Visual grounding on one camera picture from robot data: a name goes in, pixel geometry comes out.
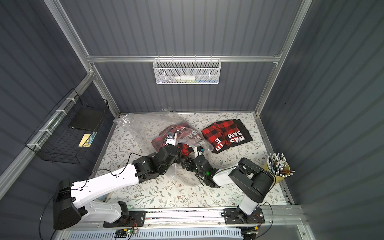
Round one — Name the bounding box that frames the red plaid printed shirt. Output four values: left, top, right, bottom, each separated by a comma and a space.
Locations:
201, 119, 247, 149

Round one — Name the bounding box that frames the clear plastic vacuum bag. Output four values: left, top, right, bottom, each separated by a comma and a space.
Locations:
114, 111, 213, 158

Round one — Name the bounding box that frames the black shirt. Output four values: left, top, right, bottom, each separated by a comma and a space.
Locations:
209, 119, 254, 155

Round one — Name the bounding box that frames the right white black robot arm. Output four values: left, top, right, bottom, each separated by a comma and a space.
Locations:
181, 155, 276, 223

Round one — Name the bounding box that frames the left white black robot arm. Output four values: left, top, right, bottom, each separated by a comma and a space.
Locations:
53, 144, 181, 230

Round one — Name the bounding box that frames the yellow notepad in basket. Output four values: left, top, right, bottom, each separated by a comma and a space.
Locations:
78, 134, 93, 148

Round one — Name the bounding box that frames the white vented panel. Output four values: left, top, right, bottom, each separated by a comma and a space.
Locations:
68, 227, 244, 240

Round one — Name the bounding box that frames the yellow cup of pens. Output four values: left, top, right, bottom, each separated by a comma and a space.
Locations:
263, 153, 296, 184

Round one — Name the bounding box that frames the black box in basket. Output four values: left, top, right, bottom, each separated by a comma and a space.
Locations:
68, 108, 105, 132

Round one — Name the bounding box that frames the white bottle in basket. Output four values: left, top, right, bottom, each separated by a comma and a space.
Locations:
174, 76, 196, 83

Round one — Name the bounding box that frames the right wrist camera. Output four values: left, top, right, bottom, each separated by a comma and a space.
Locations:
194, 146, 205, 158

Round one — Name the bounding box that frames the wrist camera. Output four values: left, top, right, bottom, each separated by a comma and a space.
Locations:
164, 132, 177, 147
194, 146, 205, 158

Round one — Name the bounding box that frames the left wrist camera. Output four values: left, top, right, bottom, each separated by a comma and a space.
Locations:
164, 132, 177, 147

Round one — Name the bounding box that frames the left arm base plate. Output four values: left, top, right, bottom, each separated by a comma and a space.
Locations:
103, 211, 146, 228

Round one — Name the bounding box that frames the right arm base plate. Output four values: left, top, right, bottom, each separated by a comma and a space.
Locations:
221, 208, 265, 225

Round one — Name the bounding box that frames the black wire wall basket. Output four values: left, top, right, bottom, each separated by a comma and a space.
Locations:
26, 91, 109, 165

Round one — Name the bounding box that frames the white wire mesh basket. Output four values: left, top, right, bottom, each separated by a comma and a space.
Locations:
153, 61, 222, 85

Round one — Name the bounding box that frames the aluminium front rail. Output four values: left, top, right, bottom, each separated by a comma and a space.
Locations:
68, 202, 308, 229

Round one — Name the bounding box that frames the aluminium frame back crossbar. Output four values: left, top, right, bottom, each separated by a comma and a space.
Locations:
86, 55, 281, 63

